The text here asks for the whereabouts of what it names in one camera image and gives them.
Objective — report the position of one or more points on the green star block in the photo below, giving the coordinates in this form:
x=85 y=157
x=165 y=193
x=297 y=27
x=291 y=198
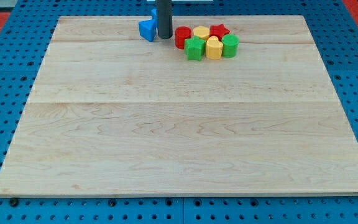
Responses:
x=194 y=48

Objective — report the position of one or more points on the yellow hexagon block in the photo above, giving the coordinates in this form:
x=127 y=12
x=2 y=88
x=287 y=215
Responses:
x=202 y=32

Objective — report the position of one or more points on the red star block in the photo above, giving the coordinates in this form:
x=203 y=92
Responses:
x=218 y=31

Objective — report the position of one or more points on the red cylinder block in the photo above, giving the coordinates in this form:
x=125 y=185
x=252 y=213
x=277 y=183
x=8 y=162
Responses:
x=181 y=34

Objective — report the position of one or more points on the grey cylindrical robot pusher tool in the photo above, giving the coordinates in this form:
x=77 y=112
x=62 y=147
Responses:
x=164 y=15

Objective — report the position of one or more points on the light wooden board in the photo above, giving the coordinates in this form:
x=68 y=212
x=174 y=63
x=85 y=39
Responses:
x=111 y=115

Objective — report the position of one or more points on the yellow heart block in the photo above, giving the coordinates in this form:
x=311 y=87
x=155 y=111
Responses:
x=214 y=48

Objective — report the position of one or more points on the blue triangle block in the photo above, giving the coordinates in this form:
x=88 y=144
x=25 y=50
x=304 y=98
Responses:
x=147 y=29

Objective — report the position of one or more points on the green circle block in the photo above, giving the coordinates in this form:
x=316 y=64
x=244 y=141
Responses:
x=230 y=45

